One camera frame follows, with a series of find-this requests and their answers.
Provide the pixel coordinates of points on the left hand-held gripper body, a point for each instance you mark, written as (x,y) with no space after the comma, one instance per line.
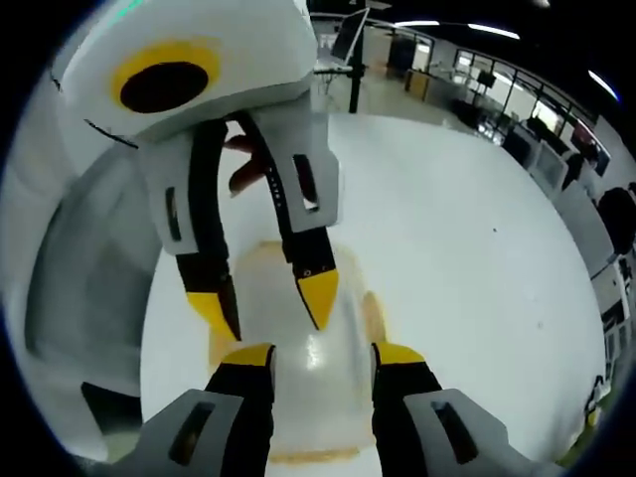
(208,59)

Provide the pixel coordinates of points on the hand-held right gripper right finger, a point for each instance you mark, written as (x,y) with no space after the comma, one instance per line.
(412,407)

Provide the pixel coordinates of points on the open laptop on stand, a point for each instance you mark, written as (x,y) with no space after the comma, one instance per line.
(348,35)

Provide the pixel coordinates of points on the black stand pole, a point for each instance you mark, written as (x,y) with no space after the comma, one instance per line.
(355,87)

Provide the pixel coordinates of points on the clear plastic box yellow buckles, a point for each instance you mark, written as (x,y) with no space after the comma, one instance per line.
(323,358)

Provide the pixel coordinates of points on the yellow cabinet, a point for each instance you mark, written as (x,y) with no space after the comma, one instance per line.
(416,84)

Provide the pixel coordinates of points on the long curved ceiling light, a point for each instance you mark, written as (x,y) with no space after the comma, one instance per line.
(603,83)

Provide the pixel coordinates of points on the ceiling light strip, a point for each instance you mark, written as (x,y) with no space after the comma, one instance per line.
(493,31)
(417,23)

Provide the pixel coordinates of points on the grey office chair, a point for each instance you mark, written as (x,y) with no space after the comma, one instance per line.
(84,278)

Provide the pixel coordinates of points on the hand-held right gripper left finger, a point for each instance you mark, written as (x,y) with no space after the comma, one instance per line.
(243,412)

